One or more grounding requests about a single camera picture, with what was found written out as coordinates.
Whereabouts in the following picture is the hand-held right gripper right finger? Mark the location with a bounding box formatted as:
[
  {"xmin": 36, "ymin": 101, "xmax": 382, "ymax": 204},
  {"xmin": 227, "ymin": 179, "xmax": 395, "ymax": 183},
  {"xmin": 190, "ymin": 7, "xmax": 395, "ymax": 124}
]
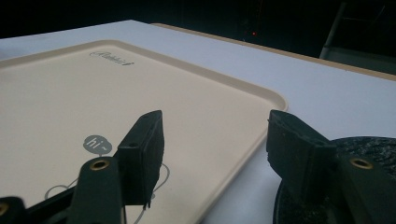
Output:
[{"xmin": 266, "ymin": 109, "xmax": 396, "ymax": 224}]

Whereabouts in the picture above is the grey metal stand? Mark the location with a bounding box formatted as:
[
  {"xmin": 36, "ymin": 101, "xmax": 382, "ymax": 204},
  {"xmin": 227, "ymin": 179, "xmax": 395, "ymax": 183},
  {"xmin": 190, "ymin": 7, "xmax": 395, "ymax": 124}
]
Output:
[{"xmin": 318, "ymin": 1, "xmax": 396, "ymax": 76}]

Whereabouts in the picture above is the beige plastic tray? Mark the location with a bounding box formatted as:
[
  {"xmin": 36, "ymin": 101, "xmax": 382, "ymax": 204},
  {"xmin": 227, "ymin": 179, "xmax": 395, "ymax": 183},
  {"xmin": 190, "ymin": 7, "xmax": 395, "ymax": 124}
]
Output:
[{"xmin": 0, "ymin": 39, "xmax": 289, "ymax": 224}]

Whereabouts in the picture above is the black speckled round plate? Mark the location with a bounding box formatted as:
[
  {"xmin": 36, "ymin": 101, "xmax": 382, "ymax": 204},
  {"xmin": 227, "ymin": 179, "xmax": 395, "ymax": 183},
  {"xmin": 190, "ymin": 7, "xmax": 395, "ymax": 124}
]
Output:
[{"xmin": 272, "ymin": 135, "xmax": 396, "ymax": 224}]

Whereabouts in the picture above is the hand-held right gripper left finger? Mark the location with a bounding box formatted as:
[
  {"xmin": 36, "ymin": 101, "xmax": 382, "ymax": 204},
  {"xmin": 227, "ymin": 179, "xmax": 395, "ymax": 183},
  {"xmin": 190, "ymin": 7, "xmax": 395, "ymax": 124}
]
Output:
[{"xmin": 66, "ymin": 109, "xmax": 165, "ymax": 224}]

